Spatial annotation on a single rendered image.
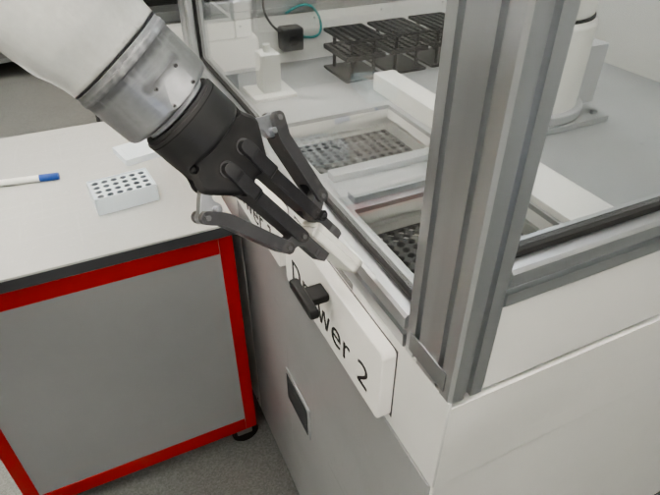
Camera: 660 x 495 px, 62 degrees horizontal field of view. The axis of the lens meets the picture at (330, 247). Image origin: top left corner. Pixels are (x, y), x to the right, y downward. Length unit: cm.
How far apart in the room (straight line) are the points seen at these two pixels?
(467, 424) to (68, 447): 104
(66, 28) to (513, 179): 32
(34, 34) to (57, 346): 86
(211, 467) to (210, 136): 128
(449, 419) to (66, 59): 44
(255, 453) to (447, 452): 107
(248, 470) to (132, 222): 78
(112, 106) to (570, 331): 46
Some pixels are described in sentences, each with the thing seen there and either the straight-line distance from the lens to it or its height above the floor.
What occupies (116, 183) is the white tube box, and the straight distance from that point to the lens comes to 123.
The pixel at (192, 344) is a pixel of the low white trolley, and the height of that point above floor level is 46.
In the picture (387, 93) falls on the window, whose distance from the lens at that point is 52.
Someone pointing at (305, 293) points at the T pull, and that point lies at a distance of 69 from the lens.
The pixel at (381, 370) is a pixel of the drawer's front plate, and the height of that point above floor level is 91.
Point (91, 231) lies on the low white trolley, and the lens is 115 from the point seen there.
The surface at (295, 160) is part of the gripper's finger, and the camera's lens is 52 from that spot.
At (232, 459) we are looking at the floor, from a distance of 164.
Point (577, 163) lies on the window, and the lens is 47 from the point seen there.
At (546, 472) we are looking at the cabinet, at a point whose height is 69.
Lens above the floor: 137
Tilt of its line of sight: 37 degrees down
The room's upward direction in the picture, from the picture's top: straight up
